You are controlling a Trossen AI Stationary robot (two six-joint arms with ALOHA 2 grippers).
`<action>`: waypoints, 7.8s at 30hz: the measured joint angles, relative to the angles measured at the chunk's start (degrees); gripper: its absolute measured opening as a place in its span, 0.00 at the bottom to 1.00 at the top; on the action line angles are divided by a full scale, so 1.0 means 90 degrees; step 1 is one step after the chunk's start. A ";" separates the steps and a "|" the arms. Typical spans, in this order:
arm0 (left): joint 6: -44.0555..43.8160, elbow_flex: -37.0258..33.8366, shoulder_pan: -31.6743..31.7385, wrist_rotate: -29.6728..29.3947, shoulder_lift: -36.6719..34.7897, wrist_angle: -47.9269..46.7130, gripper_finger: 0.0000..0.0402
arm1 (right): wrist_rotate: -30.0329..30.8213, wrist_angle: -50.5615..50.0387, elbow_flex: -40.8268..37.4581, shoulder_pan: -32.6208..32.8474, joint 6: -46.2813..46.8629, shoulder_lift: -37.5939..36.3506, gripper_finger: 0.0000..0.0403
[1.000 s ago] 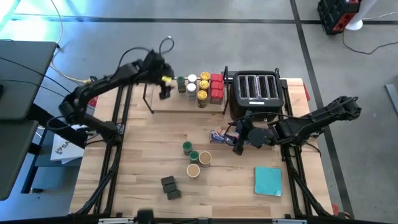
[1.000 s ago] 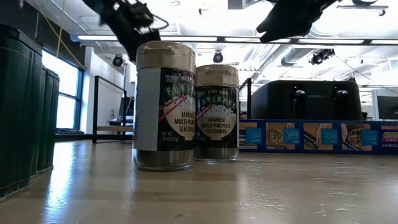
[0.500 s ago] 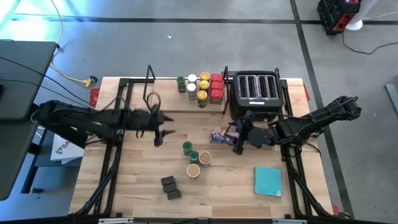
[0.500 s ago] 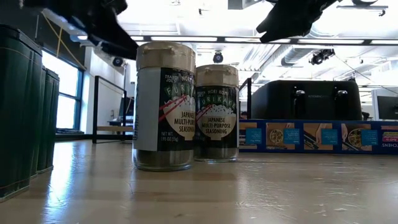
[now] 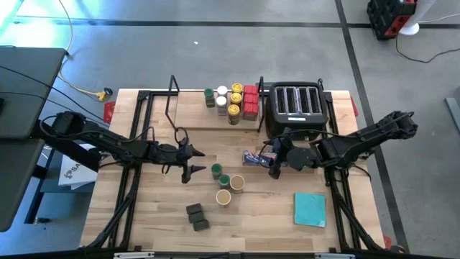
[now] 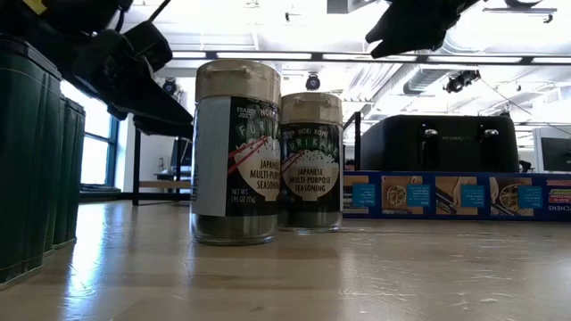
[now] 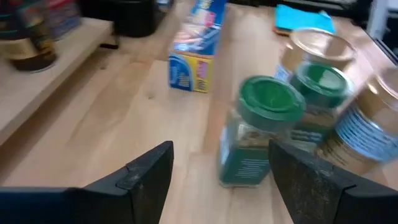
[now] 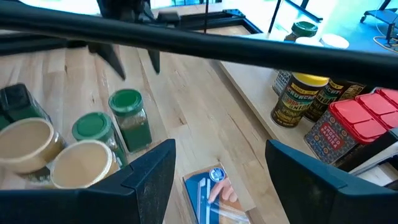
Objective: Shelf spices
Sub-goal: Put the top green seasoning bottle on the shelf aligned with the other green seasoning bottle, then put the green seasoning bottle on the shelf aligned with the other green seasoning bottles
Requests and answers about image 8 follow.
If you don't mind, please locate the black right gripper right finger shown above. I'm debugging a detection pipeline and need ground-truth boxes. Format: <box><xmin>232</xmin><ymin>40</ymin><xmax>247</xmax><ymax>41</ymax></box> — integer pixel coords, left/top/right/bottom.
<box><xmin>265</xmin><ymin>139</ymin><xmax>398</xmax><ymax>224</ymax></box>

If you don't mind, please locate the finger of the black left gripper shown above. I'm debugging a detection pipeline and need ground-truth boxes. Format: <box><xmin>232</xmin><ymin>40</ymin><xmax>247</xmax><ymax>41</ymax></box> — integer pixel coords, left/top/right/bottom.
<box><xmin>88</xmin><ymin>43</ymin><xmax>127</xmax><ymax>81</ymax></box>
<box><xmin>147</xmin><ymin>49</ymin><xmax>161</xmax><ymax>75</ymax></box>

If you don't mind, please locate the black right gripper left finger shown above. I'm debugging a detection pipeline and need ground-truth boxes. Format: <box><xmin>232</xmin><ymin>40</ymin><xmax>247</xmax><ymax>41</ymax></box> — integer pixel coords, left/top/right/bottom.
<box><xmin>0</xmin><ymin>139</ymin><xmax>177</xmax><ymax>224</ymax></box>

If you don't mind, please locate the green lid glass spice jar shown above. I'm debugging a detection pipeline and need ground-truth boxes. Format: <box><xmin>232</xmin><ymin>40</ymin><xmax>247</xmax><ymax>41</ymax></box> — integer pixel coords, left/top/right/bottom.
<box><xmin>284</xmin><ymin>21</ymin><xmax>319</xmax><ymax>43</ymax></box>
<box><xmin>108</xmin><ymin>89</ymin><xmax>153</xmax><ymax>153</ymax></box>
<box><xmin>72</xmin><ymin>111</ymin><xmax>129</xmax><ymax>167</ymax></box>

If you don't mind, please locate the green black pepper tin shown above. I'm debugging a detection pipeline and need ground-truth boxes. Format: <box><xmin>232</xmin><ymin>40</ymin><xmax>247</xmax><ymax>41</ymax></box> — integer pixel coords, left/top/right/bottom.
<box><xmin>0</xmin><ymin>83</ymin><xmax>52</xmax><ymax>125</ymax></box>

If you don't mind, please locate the white lid glass spice jar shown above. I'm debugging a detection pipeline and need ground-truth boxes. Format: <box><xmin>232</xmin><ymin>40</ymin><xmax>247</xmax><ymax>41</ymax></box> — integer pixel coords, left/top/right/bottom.
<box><xmin>319</xmin><ymin>33</ymin><xmax>350</xmax><ymax>50</ymax></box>
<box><xmin>272</xmin><ymin>36</ymin><xmax>325</xmax><ymax>96</ymax></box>

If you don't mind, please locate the wooden shelf board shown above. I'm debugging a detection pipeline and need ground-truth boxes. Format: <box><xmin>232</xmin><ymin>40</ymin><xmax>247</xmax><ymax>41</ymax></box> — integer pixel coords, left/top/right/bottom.
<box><xmin>214</xmin><ymin>32</ymin><xmax>398</xmax><ymax>187</ymax></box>

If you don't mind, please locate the tan lid furikake jar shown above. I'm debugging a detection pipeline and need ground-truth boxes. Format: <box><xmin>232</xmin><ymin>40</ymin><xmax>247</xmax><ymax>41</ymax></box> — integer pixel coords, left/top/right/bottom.
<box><xmin>0</xmin><ymin>117</ymin><xmax>67</xmax><ymax>183</ymax></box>
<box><xmin>50</xmin><ymin>139</ymin><xmax>121</xmax><ymax>190</ymax></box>

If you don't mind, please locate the blue plastic wrap box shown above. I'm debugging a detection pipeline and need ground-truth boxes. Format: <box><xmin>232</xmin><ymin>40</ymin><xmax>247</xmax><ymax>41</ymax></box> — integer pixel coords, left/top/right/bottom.
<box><xmin>182</xmin><ymin>164</ymin><xmax>251</xmax><ymax>224</ymax></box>

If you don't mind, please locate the black desk leg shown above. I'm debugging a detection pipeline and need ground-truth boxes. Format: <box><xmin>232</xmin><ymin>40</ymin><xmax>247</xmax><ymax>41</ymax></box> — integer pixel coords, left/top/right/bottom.
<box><xmin>284</xmin><ymin>0</ymin><xmax>323</xmax><ymax>22</ymax></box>

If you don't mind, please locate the black rolling stand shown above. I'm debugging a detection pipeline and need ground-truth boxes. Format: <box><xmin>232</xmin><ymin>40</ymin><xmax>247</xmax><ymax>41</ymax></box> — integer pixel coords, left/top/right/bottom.
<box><xmin>360</xmin><ymin>9</ymin><xmax>398</xmax><ymax>44</ymax></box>

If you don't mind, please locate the thick black cable sleeve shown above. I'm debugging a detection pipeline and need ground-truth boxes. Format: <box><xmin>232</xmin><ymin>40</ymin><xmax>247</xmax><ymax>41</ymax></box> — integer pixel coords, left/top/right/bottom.
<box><xmin>0</xmin><ymin>1</ymin><xmax>398</xmax><ymax>90</ymax></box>

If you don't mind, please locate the yellow extension cable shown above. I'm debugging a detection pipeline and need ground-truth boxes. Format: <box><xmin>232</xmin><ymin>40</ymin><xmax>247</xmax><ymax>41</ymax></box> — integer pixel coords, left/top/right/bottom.
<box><xmin>373</xmin><ymin>35</ymin><xmax>398</xmax><ymax>54</ymax></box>

